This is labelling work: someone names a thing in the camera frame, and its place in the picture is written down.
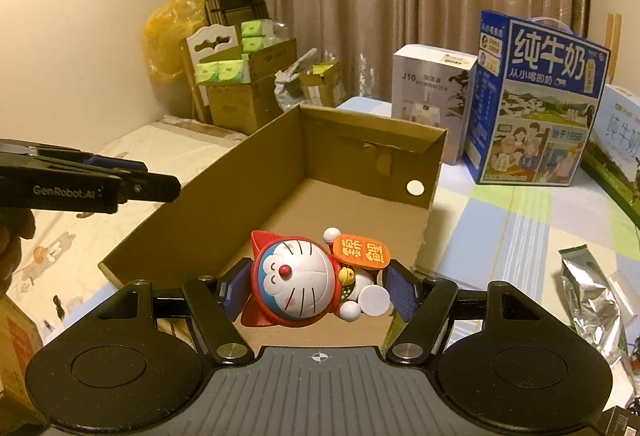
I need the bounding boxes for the red Doraemon figurine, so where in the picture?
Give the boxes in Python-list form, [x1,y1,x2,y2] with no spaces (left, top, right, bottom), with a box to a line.
[241,227,392,328]

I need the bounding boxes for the silver foil pouch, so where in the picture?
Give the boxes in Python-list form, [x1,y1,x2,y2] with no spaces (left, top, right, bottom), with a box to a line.
[559,245,628,366]

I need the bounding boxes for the clear plastic cup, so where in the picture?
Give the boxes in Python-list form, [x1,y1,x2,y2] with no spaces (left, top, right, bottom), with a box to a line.
[608,271,640,331]

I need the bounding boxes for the person's left hand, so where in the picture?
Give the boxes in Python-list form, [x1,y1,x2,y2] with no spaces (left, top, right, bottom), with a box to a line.
[0,209,36,295]

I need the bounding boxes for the cartoon floor mat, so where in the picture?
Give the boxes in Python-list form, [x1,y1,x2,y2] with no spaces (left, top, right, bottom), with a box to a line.
[1,115,245,342]

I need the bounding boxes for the cardboard box with tissues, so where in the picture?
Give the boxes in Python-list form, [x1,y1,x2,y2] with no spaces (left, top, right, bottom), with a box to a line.
[195,19,297,135]

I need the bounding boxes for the white carved wooden board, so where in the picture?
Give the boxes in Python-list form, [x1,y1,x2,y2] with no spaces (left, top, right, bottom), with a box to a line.
[179,24,242,124]

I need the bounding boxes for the yellow plastic bag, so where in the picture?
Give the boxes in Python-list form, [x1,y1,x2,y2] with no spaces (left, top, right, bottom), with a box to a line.
[141,0,206,83]

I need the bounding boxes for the open cardboard box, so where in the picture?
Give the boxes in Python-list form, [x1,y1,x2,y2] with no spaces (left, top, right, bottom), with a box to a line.
[98,104,449,352]

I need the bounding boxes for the white humidifier box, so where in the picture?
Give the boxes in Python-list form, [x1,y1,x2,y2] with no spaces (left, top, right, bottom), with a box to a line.
[392,44,477,165]

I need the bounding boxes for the small cardboard junk box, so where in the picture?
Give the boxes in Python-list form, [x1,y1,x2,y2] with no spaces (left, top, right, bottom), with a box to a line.
[299,62,347,108]

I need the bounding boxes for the light blue cow milk box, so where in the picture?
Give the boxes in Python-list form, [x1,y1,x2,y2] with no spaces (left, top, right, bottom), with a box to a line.
[582,84,640,227]

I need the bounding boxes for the blue tall milk carton box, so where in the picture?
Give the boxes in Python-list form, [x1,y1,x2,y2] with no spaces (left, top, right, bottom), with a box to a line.
[463,11,610,187]

